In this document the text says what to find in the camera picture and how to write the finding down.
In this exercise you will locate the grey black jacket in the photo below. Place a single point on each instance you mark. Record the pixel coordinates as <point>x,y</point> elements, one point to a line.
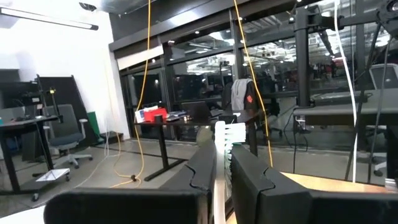
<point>239,93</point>

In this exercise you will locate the black box with white label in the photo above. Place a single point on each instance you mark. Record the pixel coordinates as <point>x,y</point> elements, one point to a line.
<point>228,119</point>

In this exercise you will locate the linear ceiling light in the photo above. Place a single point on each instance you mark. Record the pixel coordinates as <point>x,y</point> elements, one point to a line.
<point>46,18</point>

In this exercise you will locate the red box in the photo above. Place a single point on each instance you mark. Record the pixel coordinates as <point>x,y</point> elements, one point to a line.
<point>155,115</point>

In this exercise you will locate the dark grey desk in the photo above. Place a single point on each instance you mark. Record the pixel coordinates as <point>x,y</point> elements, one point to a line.
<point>342,110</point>

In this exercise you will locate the black cup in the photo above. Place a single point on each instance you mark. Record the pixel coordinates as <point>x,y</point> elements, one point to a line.
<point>158,119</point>

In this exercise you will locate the grey office chair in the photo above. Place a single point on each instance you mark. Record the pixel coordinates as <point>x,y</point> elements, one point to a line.
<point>63,124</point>

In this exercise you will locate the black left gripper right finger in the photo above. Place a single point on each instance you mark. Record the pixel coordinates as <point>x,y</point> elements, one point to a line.
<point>280,208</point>

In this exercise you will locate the black wheeled desk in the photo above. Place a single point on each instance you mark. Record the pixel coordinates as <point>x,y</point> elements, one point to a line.
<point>18,123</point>

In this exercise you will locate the white paper sheet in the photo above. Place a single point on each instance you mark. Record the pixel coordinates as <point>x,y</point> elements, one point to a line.
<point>53,175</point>

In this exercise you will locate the olive bag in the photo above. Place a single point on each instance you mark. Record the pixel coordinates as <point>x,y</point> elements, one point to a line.
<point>203,137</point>

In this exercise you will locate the black office chair white base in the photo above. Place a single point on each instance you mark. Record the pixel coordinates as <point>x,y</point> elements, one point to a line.
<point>267,105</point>

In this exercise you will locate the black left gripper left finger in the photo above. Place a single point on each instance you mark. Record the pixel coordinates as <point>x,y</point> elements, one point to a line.
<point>124,208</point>

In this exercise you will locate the black flat box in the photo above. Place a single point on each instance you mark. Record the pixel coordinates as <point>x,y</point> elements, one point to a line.
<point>112,137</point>

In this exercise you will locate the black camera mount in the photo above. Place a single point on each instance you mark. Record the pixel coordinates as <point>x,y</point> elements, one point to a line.
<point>388,11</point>

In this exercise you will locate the black gantry post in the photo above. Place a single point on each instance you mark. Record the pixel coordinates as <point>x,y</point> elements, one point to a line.
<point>302,62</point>

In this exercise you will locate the black leaning panel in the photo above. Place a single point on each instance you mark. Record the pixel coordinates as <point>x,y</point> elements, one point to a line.
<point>77,93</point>

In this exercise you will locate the black monitor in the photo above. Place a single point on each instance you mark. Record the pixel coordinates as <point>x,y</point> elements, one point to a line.
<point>18,93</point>

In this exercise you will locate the green white toothbrush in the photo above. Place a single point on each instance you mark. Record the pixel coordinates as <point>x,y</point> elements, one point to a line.
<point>228,132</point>

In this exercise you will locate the green board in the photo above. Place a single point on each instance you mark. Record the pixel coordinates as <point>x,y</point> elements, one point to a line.
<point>93,126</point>

